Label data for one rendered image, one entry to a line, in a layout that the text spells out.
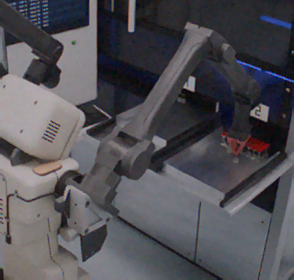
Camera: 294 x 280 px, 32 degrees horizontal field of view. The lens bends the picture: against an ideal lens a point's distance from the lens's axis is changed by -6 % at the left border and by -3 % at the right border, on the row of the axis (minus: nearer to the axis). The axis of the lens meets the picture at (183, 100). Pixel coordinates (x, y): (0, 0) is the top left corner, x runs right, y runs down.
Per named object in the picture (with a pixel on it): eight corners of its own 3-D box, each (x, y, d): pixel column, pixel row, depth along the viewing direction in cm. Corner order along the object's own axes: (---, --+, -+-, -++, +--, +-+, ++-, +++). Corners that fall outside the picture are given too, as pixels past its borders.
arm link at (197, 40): (189, 7, 133) (223, 18, 128) (200, 38, 144) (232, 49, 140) (91, 155, 119) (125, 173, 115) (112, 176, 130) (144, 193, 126)
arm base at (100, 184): (62, 182, 115) (100, 205, 109) (81, 152, 118) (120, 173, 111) (80, 196, 122) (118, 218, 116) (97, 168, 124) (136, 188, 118)
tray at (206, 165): (221, 134, 203) (222, 126, 201) (278, 159, 188) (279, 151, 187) (162, 170, 179) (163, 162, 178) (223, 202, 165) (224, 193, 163)
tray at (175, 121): (173, 95, 229) (173, 88, 228) (221, 117, 215) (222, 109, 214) (116, 123, 206) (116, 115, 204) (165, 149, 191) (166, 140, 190)
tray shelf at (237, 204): (163, 95, 233) (163, 92, 232) (302, 156, 195) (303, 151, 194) (81, 135, 200) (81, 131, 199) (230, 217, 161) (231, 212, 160)
